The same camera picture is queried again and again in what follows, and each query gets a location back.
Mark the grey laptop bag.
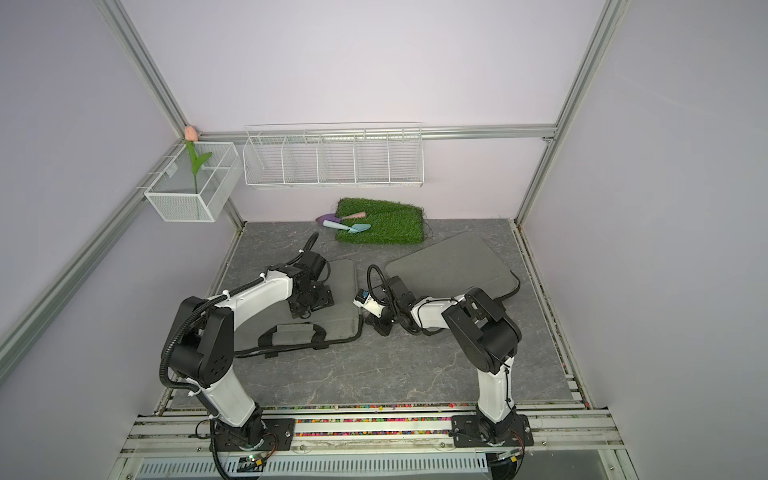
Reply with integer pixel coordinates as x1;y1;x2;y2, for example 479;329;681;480
234;259;362;357
385;233;521;301

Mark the white computer mouse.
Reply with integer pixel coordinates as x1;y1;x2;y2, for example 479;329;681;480
353;289;385;318

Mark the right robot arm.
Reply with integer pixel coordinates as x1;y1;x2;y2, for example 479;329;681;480
354;264;532;449

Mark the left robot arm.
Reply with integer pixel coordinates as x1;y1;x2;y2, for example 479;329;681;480
158;233;334;451

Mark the green artificial grass mat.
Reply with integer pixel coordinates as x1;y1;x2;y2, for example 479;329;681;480
335;198;426;245

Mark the teal garden trowel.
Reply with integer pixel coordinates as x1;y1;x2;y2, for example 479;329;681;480
322;220;371;234

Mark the purple pink garden trowel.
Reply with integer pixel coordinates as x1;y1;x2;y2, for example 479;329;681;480
316;212;367;225

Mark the small white mesh basket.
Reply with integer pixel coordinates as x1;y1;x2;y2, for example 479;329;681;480
145;142;244;223

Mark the pink artificial tulip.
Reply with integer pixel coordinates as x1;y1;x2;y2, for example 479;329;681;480
184;126;212;193

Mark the long white wire basket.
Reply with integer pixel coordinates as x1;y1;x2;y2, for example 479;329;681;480
243;133;425;188

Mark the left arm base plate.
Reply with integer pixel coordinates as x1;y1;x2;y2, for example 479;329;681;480
211;417;296;452

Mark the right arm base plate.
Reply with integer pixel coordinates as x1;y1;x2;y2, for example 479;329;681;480
450;413;534;448

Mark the white vented cable duct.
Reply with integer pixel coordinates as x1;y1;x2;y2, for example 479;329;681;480
133;452;490;479

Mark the aluminium front rail frame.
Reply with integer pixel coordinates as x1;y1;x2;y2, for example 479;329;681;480
110;402;637;479

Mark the aluminium wall rail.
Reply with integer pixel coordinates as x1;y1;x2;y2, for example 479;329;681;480
200;122;558;144

